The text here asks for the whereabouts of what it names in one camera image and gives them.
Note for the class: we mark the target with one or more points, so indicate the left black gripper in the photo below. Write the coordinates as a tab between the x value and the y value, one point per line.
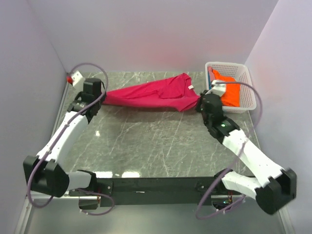
103	99

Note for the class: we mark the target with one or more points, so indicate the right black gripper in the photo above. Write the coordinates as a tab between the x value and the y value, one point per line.
200	100

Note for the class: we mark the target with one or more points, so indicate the magenta t shirt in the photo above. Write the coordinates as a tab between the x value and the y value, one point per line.
175	92

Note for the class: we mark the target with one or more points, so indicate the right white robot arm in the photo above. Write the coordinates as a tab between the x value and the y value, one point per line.
271	186

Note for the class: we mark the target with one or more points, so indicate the blue folded t shirt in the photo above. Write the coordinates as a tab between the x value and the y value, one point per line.
209	81

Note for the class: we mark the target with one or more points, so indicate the orange t shirt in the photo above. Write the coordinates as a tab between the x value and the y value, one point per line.
232	95

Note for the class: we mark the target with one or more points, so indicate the pink folded t shirt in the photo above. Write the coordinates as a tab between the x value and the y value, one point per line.
211	72

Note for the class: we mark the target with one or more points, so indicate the white plastic basket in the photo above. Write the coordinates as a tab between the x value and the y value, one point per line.
242	77

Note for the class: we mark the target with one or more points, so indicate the black base beam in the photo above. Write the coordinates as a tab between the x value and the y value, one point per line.
154	191

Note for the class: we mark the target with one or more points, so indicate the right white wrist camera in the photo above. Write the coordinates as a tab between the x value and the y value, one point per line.
218	88

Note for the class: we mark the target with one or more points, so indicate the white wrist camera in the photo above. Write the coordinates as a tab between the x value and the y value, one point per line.
76	79
218	88

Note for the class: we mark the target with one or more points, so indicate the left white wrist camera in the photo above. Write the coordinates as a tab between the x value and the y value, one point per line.
76	79

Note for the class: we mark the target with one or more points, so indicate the aluminium frame rail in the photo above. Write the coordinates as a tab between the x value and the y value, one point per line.
36	195

